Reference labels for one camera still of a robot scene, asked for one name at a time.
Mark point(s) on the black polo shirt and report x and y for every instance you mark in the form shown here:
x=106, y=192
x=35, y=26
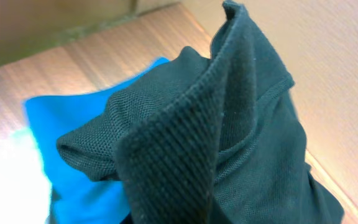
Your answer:
x=213, y=140

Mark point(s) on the blue folded shirt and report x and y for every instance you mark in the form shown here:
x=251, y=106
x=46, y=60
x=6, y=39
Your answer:
x=68, y=160

